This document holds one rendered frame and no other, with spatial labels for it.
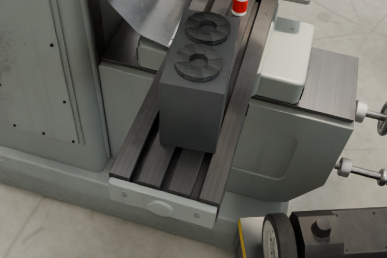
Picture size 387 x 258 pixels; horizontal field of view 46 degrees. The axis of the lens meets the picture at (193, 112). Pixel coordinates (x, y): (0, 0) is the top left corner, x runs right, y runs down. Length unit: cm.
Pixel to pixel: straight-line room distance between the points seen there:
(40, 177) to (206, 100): 119
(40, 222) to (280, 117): 108
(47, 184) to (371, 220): 120
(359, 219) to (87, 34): 92
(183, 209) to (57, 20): 66
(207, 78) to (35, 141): 113
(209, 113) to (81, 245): 116
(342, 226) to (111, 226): 96
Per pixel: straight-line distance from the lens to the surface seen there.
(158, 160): 93
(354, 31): 291
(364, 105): 150
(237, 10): 125
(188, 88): 80
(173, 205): 90
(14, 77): 156
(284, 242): 125
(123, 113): 156
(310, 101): 136
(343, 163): 150
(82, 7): 128
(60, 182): 186
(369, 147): 231
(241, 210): 173
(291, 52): 136
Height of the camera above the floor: 171
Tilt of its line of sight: 50 degrees down
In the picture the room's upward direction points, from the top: 5 degrees clockwise
